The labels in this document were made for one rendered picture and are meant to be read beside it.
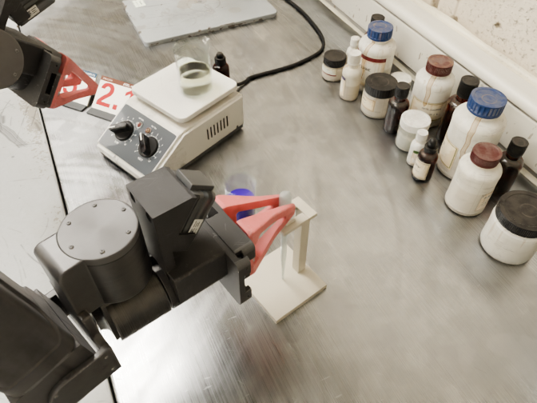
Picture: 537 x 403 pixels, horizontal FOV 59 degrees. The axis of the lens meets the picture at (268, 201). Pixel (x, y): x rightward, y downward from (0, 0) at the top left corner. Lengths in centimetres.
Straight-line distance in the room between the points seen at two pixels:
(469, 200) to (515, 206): 7
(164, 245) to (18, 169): 48
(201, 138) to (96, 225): 39
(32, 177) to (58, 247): 45
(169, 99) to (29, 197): 25
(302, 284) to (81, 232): 31
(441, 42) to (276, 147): 33
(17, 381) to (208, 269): 16
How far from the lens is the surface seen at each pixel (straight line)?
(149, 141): 72
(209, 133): 74
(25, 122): 91
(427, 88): 80
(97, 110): 89
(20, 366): 37
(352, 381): 56
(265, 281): 60
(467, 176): 67
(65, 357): 39
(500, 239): 66
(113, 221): 36
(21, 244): 72
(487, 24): 87
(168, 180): 38
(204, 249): 41
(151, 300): 42
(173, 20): 110
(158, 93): 75
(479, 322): 63
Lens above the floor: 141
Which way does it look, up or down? 48 degrees down
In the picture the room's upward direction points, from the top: straight up
